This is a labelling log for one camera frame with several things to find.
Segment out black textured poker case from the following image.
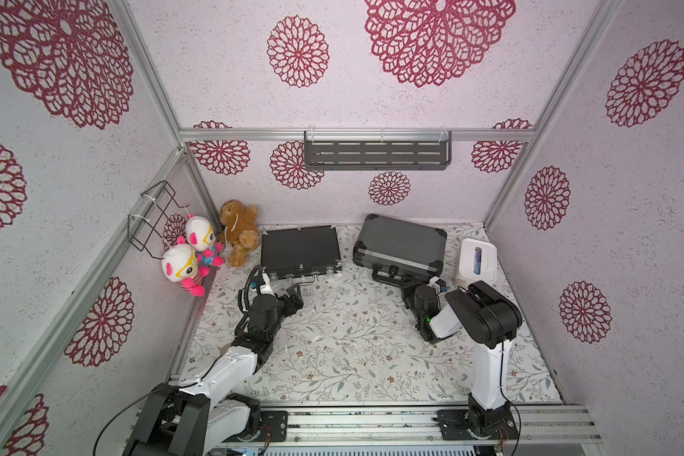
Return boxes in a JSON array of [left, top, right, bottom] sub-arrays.
[[260, 225, 342, 280]]

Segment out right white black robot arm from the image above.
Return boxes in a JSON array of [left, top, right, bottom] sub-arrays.
[[401, 277, 524, 442]]

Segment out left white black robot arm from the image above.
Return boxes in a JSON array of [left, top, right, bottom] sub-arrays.
[[123, 284, 304, 455]]

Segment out white tissue box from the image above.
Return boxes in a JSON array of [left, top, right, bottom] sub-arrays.
[[453, 239, 498, 287]]

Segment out floral table mat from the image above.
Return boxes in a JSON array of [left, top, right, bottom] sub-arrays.
[[182, 225, 562, 403]]

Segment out brown teddy bear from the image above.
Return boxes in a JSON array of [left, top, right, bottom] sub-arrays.
[[220, 199, 260, 268]]

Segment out lower white pink plush doll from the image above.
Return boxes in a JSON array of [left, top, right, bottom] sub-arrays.
[[161, 243, 210, 296]]

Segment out white pink plush doll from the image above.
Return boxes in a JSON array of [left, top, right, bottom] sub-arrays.
[[176, 215, 224, 267], [161, 243, 210, 296]]

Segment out upper white pink plush doll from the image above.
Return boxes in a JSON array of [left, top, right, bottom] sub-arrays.
[[176, 215, 224, 267]]

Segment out black wire basket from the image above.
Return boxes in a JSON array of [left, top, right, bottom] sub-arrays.
[[127, 180, 189, 260]]

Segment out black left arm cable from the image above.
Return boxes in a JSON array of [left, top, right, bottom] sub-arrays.
[[90, 381, 166, 456]]

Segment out grey wall shelf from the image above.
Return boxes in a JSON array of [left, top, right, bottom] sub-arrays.
[[302, 131, 452, 171]]

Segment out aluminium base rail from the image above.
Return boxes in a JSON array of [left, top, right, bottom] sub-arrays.
[[260, 403, 602, 450]]

